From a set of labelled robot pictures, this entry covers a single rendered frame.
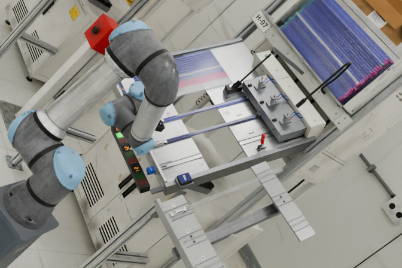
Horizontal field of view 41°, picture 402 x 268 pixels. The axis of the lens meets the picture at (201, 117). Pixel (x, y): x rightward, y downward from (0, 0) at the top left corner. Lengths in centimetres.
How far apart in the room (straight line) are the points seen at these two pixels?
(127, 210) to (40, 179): 106
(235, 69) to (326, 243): 168
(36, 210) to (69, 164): 17
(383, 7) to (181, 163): 131
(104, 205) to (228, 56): 95
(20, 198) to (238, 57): 139
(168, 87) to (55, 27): 200
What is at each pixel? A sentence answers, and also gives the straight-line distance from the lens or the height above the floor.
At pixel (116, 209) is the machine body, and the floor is 26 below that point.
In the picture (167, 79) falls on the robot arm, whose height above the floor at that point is 114.
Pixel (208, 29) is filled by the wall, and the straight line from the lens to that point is 487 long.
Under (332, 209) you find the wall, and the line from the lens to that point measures 388.
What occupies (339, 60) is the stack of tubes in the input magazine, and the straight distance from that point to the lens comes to 241.
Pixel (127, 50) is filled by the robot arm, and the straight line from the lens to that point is 154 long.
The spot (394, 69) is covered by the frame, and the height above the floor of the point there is 164.
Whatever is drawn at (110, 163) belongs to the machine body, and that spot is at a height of 34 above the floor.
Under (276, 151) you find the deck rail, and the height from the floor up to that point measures 107.
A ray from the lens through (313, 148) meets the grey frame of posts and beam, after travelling 240.
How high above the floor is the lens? 156
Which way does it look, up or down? 16 degrees down
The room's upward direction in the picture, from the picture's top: 48 degrees clockwise
